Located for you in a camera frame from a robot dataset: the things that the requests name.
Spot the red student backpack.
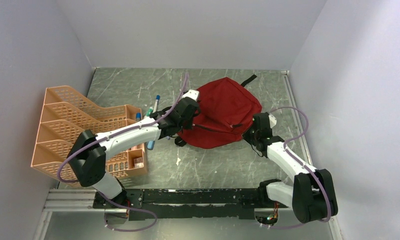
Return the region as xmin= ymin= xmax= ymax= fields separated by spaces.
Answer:
xmin=174 ymin=74 xmax=262 ymax=149

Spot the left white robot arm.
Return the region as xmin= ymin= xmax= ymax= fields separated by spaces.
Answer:
xmin=65 ymin=96 xmax=199 ymax=208

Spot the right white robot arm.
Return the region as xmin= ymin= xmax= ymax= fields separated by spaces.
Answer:
xmin=243 ymin=113 xmax=338 ymax=224

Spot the blue tipped white marker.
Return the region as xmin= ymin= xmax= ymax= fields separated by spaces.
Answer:
xmin=153 ymin=95 xmax=160 ymax=113

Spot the green capped white marker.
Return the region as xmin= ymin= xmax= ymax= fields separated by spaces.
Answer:
xmin=145 ymin=106 xmax=154 ymax=117

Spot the blue utility knife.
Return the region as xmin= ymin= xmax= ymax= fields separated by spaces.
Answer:
xmin=147 ymin=140 xmax=155 ymax=150

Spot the small pink box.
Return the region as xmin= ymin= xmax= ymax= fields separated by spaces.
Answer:
xmin=133 ymin=157 xmax=144 ymax=168

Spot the orange plastic file organizer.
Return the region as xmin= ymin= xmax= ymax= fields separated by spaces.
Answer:
xmin=30 ymin=85 xmax=148 ymax=180

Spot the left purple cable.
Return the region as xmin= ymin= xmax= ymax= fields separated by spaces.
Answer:
xmin=56 ymin=72 xmax=190 ymax=232

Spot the purple cable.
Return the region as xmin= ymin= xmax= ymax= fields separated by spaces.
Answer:
xmin=56 ymin=72 xmax=190 ymax=232
xmin=260 ymin=106 xmax=334 ymax=230

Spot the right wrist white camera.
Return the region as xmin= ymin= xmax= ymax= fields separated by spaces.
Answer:
xmin=268 ymin=113 xmax=277 ymax=129

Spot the wrist white camera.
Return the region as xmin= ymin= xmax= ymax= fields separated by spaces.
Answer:
xmin=181 ymin=89 xmax=199 ymax=101
xmin=268 ymin=113 xmax=277 ymax=129

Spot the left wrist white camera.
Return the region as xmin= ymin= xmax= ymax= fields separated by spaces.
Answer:
xmin=181 ymin=89 xmax=199 ymax=101

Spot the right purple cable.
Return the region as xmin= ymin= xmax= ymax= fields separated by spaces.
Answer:
xmin=260 ymin=106 xmax=334 ymax=230

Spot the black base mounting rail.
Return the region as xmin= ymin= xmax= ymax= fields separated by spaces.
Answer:
xmin=92 ymin=187 xmax=290 ymax=222

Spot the aluminium frame rail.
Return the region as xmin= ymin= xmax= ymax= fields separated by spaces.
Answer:
xmin=33 ymin=188 xmax=344 ymax=240

